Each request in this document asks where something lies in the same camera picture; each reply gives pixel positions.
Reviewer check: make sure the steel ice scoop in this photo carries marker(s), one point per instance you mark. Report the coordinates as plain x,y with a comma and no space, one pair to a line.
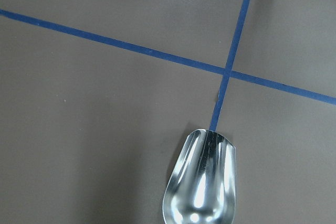
202,185

